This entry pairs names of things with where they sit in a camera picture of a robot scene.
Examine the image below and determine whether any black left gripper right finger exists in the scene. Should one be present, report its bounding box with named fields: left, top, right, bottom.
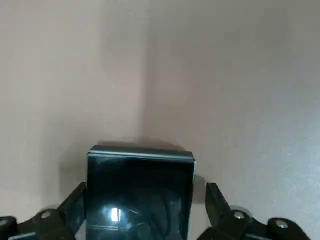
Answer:
left=197, top=182, right=320, bottom=240

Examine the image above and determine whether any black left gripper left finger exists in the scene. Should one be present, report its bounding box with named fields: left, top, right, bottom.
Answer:
left=0, top=182, right=87, bottom=240

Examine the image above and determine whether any small black object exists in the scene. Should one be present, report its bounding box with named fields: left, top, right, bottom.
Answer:
left=86, top=145, right=197, bottom=240

